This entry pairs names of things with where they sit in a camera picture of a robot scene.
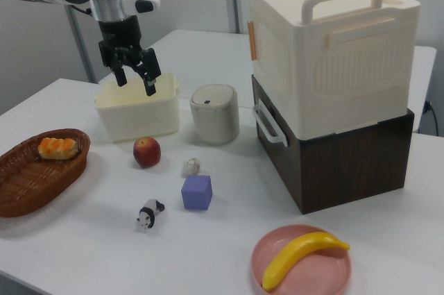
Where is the cream open plastic bin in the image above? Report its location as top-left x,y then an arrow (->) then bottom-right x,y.
94,71 -> 182,143

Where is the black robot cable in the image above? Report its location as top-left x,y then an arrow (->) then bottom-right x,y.
67,3 -> 94,17

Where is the purple cube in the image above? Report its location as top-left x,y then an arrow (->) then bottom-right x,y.
180,174 -> 213,211

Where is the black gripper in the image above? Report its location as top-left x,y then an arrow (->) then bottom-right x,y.
98,16 -> 163,96

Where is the pink plate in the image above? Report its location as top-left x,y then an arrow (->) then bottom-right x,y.
250,224 -> 352,295

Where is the dark wooden drawer box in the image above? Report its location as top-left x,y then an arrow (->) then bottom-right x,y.
251,74 -> 416,215

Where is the small beige trash can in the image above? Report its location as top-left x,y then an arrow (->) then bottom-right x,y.
189,83 -> 240,146

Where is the white garlic bulb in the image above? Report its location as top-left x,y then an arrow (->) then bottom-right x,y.
180,157 -> 203,178

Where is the white drawer handle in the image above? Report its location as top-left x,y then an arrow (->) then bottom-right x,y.
252,97 -> 289,146

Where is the black wall power cable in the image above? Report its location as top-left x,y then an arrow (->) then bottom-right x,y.
423,99 -> 438,135

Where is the cream storage box with handles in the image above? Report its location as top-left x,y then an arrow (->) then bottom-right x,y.
245,0 -> 422,145

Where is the panda figurine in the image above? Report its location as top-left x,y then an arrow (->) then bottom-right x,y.
136,199 -> 167,235

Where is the red apple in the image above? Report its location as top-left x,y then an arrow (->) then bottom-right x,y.
133,136 -> 162,169

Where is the yellow toy banana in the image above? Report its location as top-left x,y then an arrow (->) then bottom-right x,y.
261,231 -> 351,291

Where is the toy bread with orange topping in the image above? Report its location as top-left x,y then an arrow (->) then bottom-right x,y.
37,137 -> 78,161

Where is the brown wicker basket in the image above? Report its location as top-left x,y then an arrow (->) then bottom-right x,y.
0,128 -> 92,219

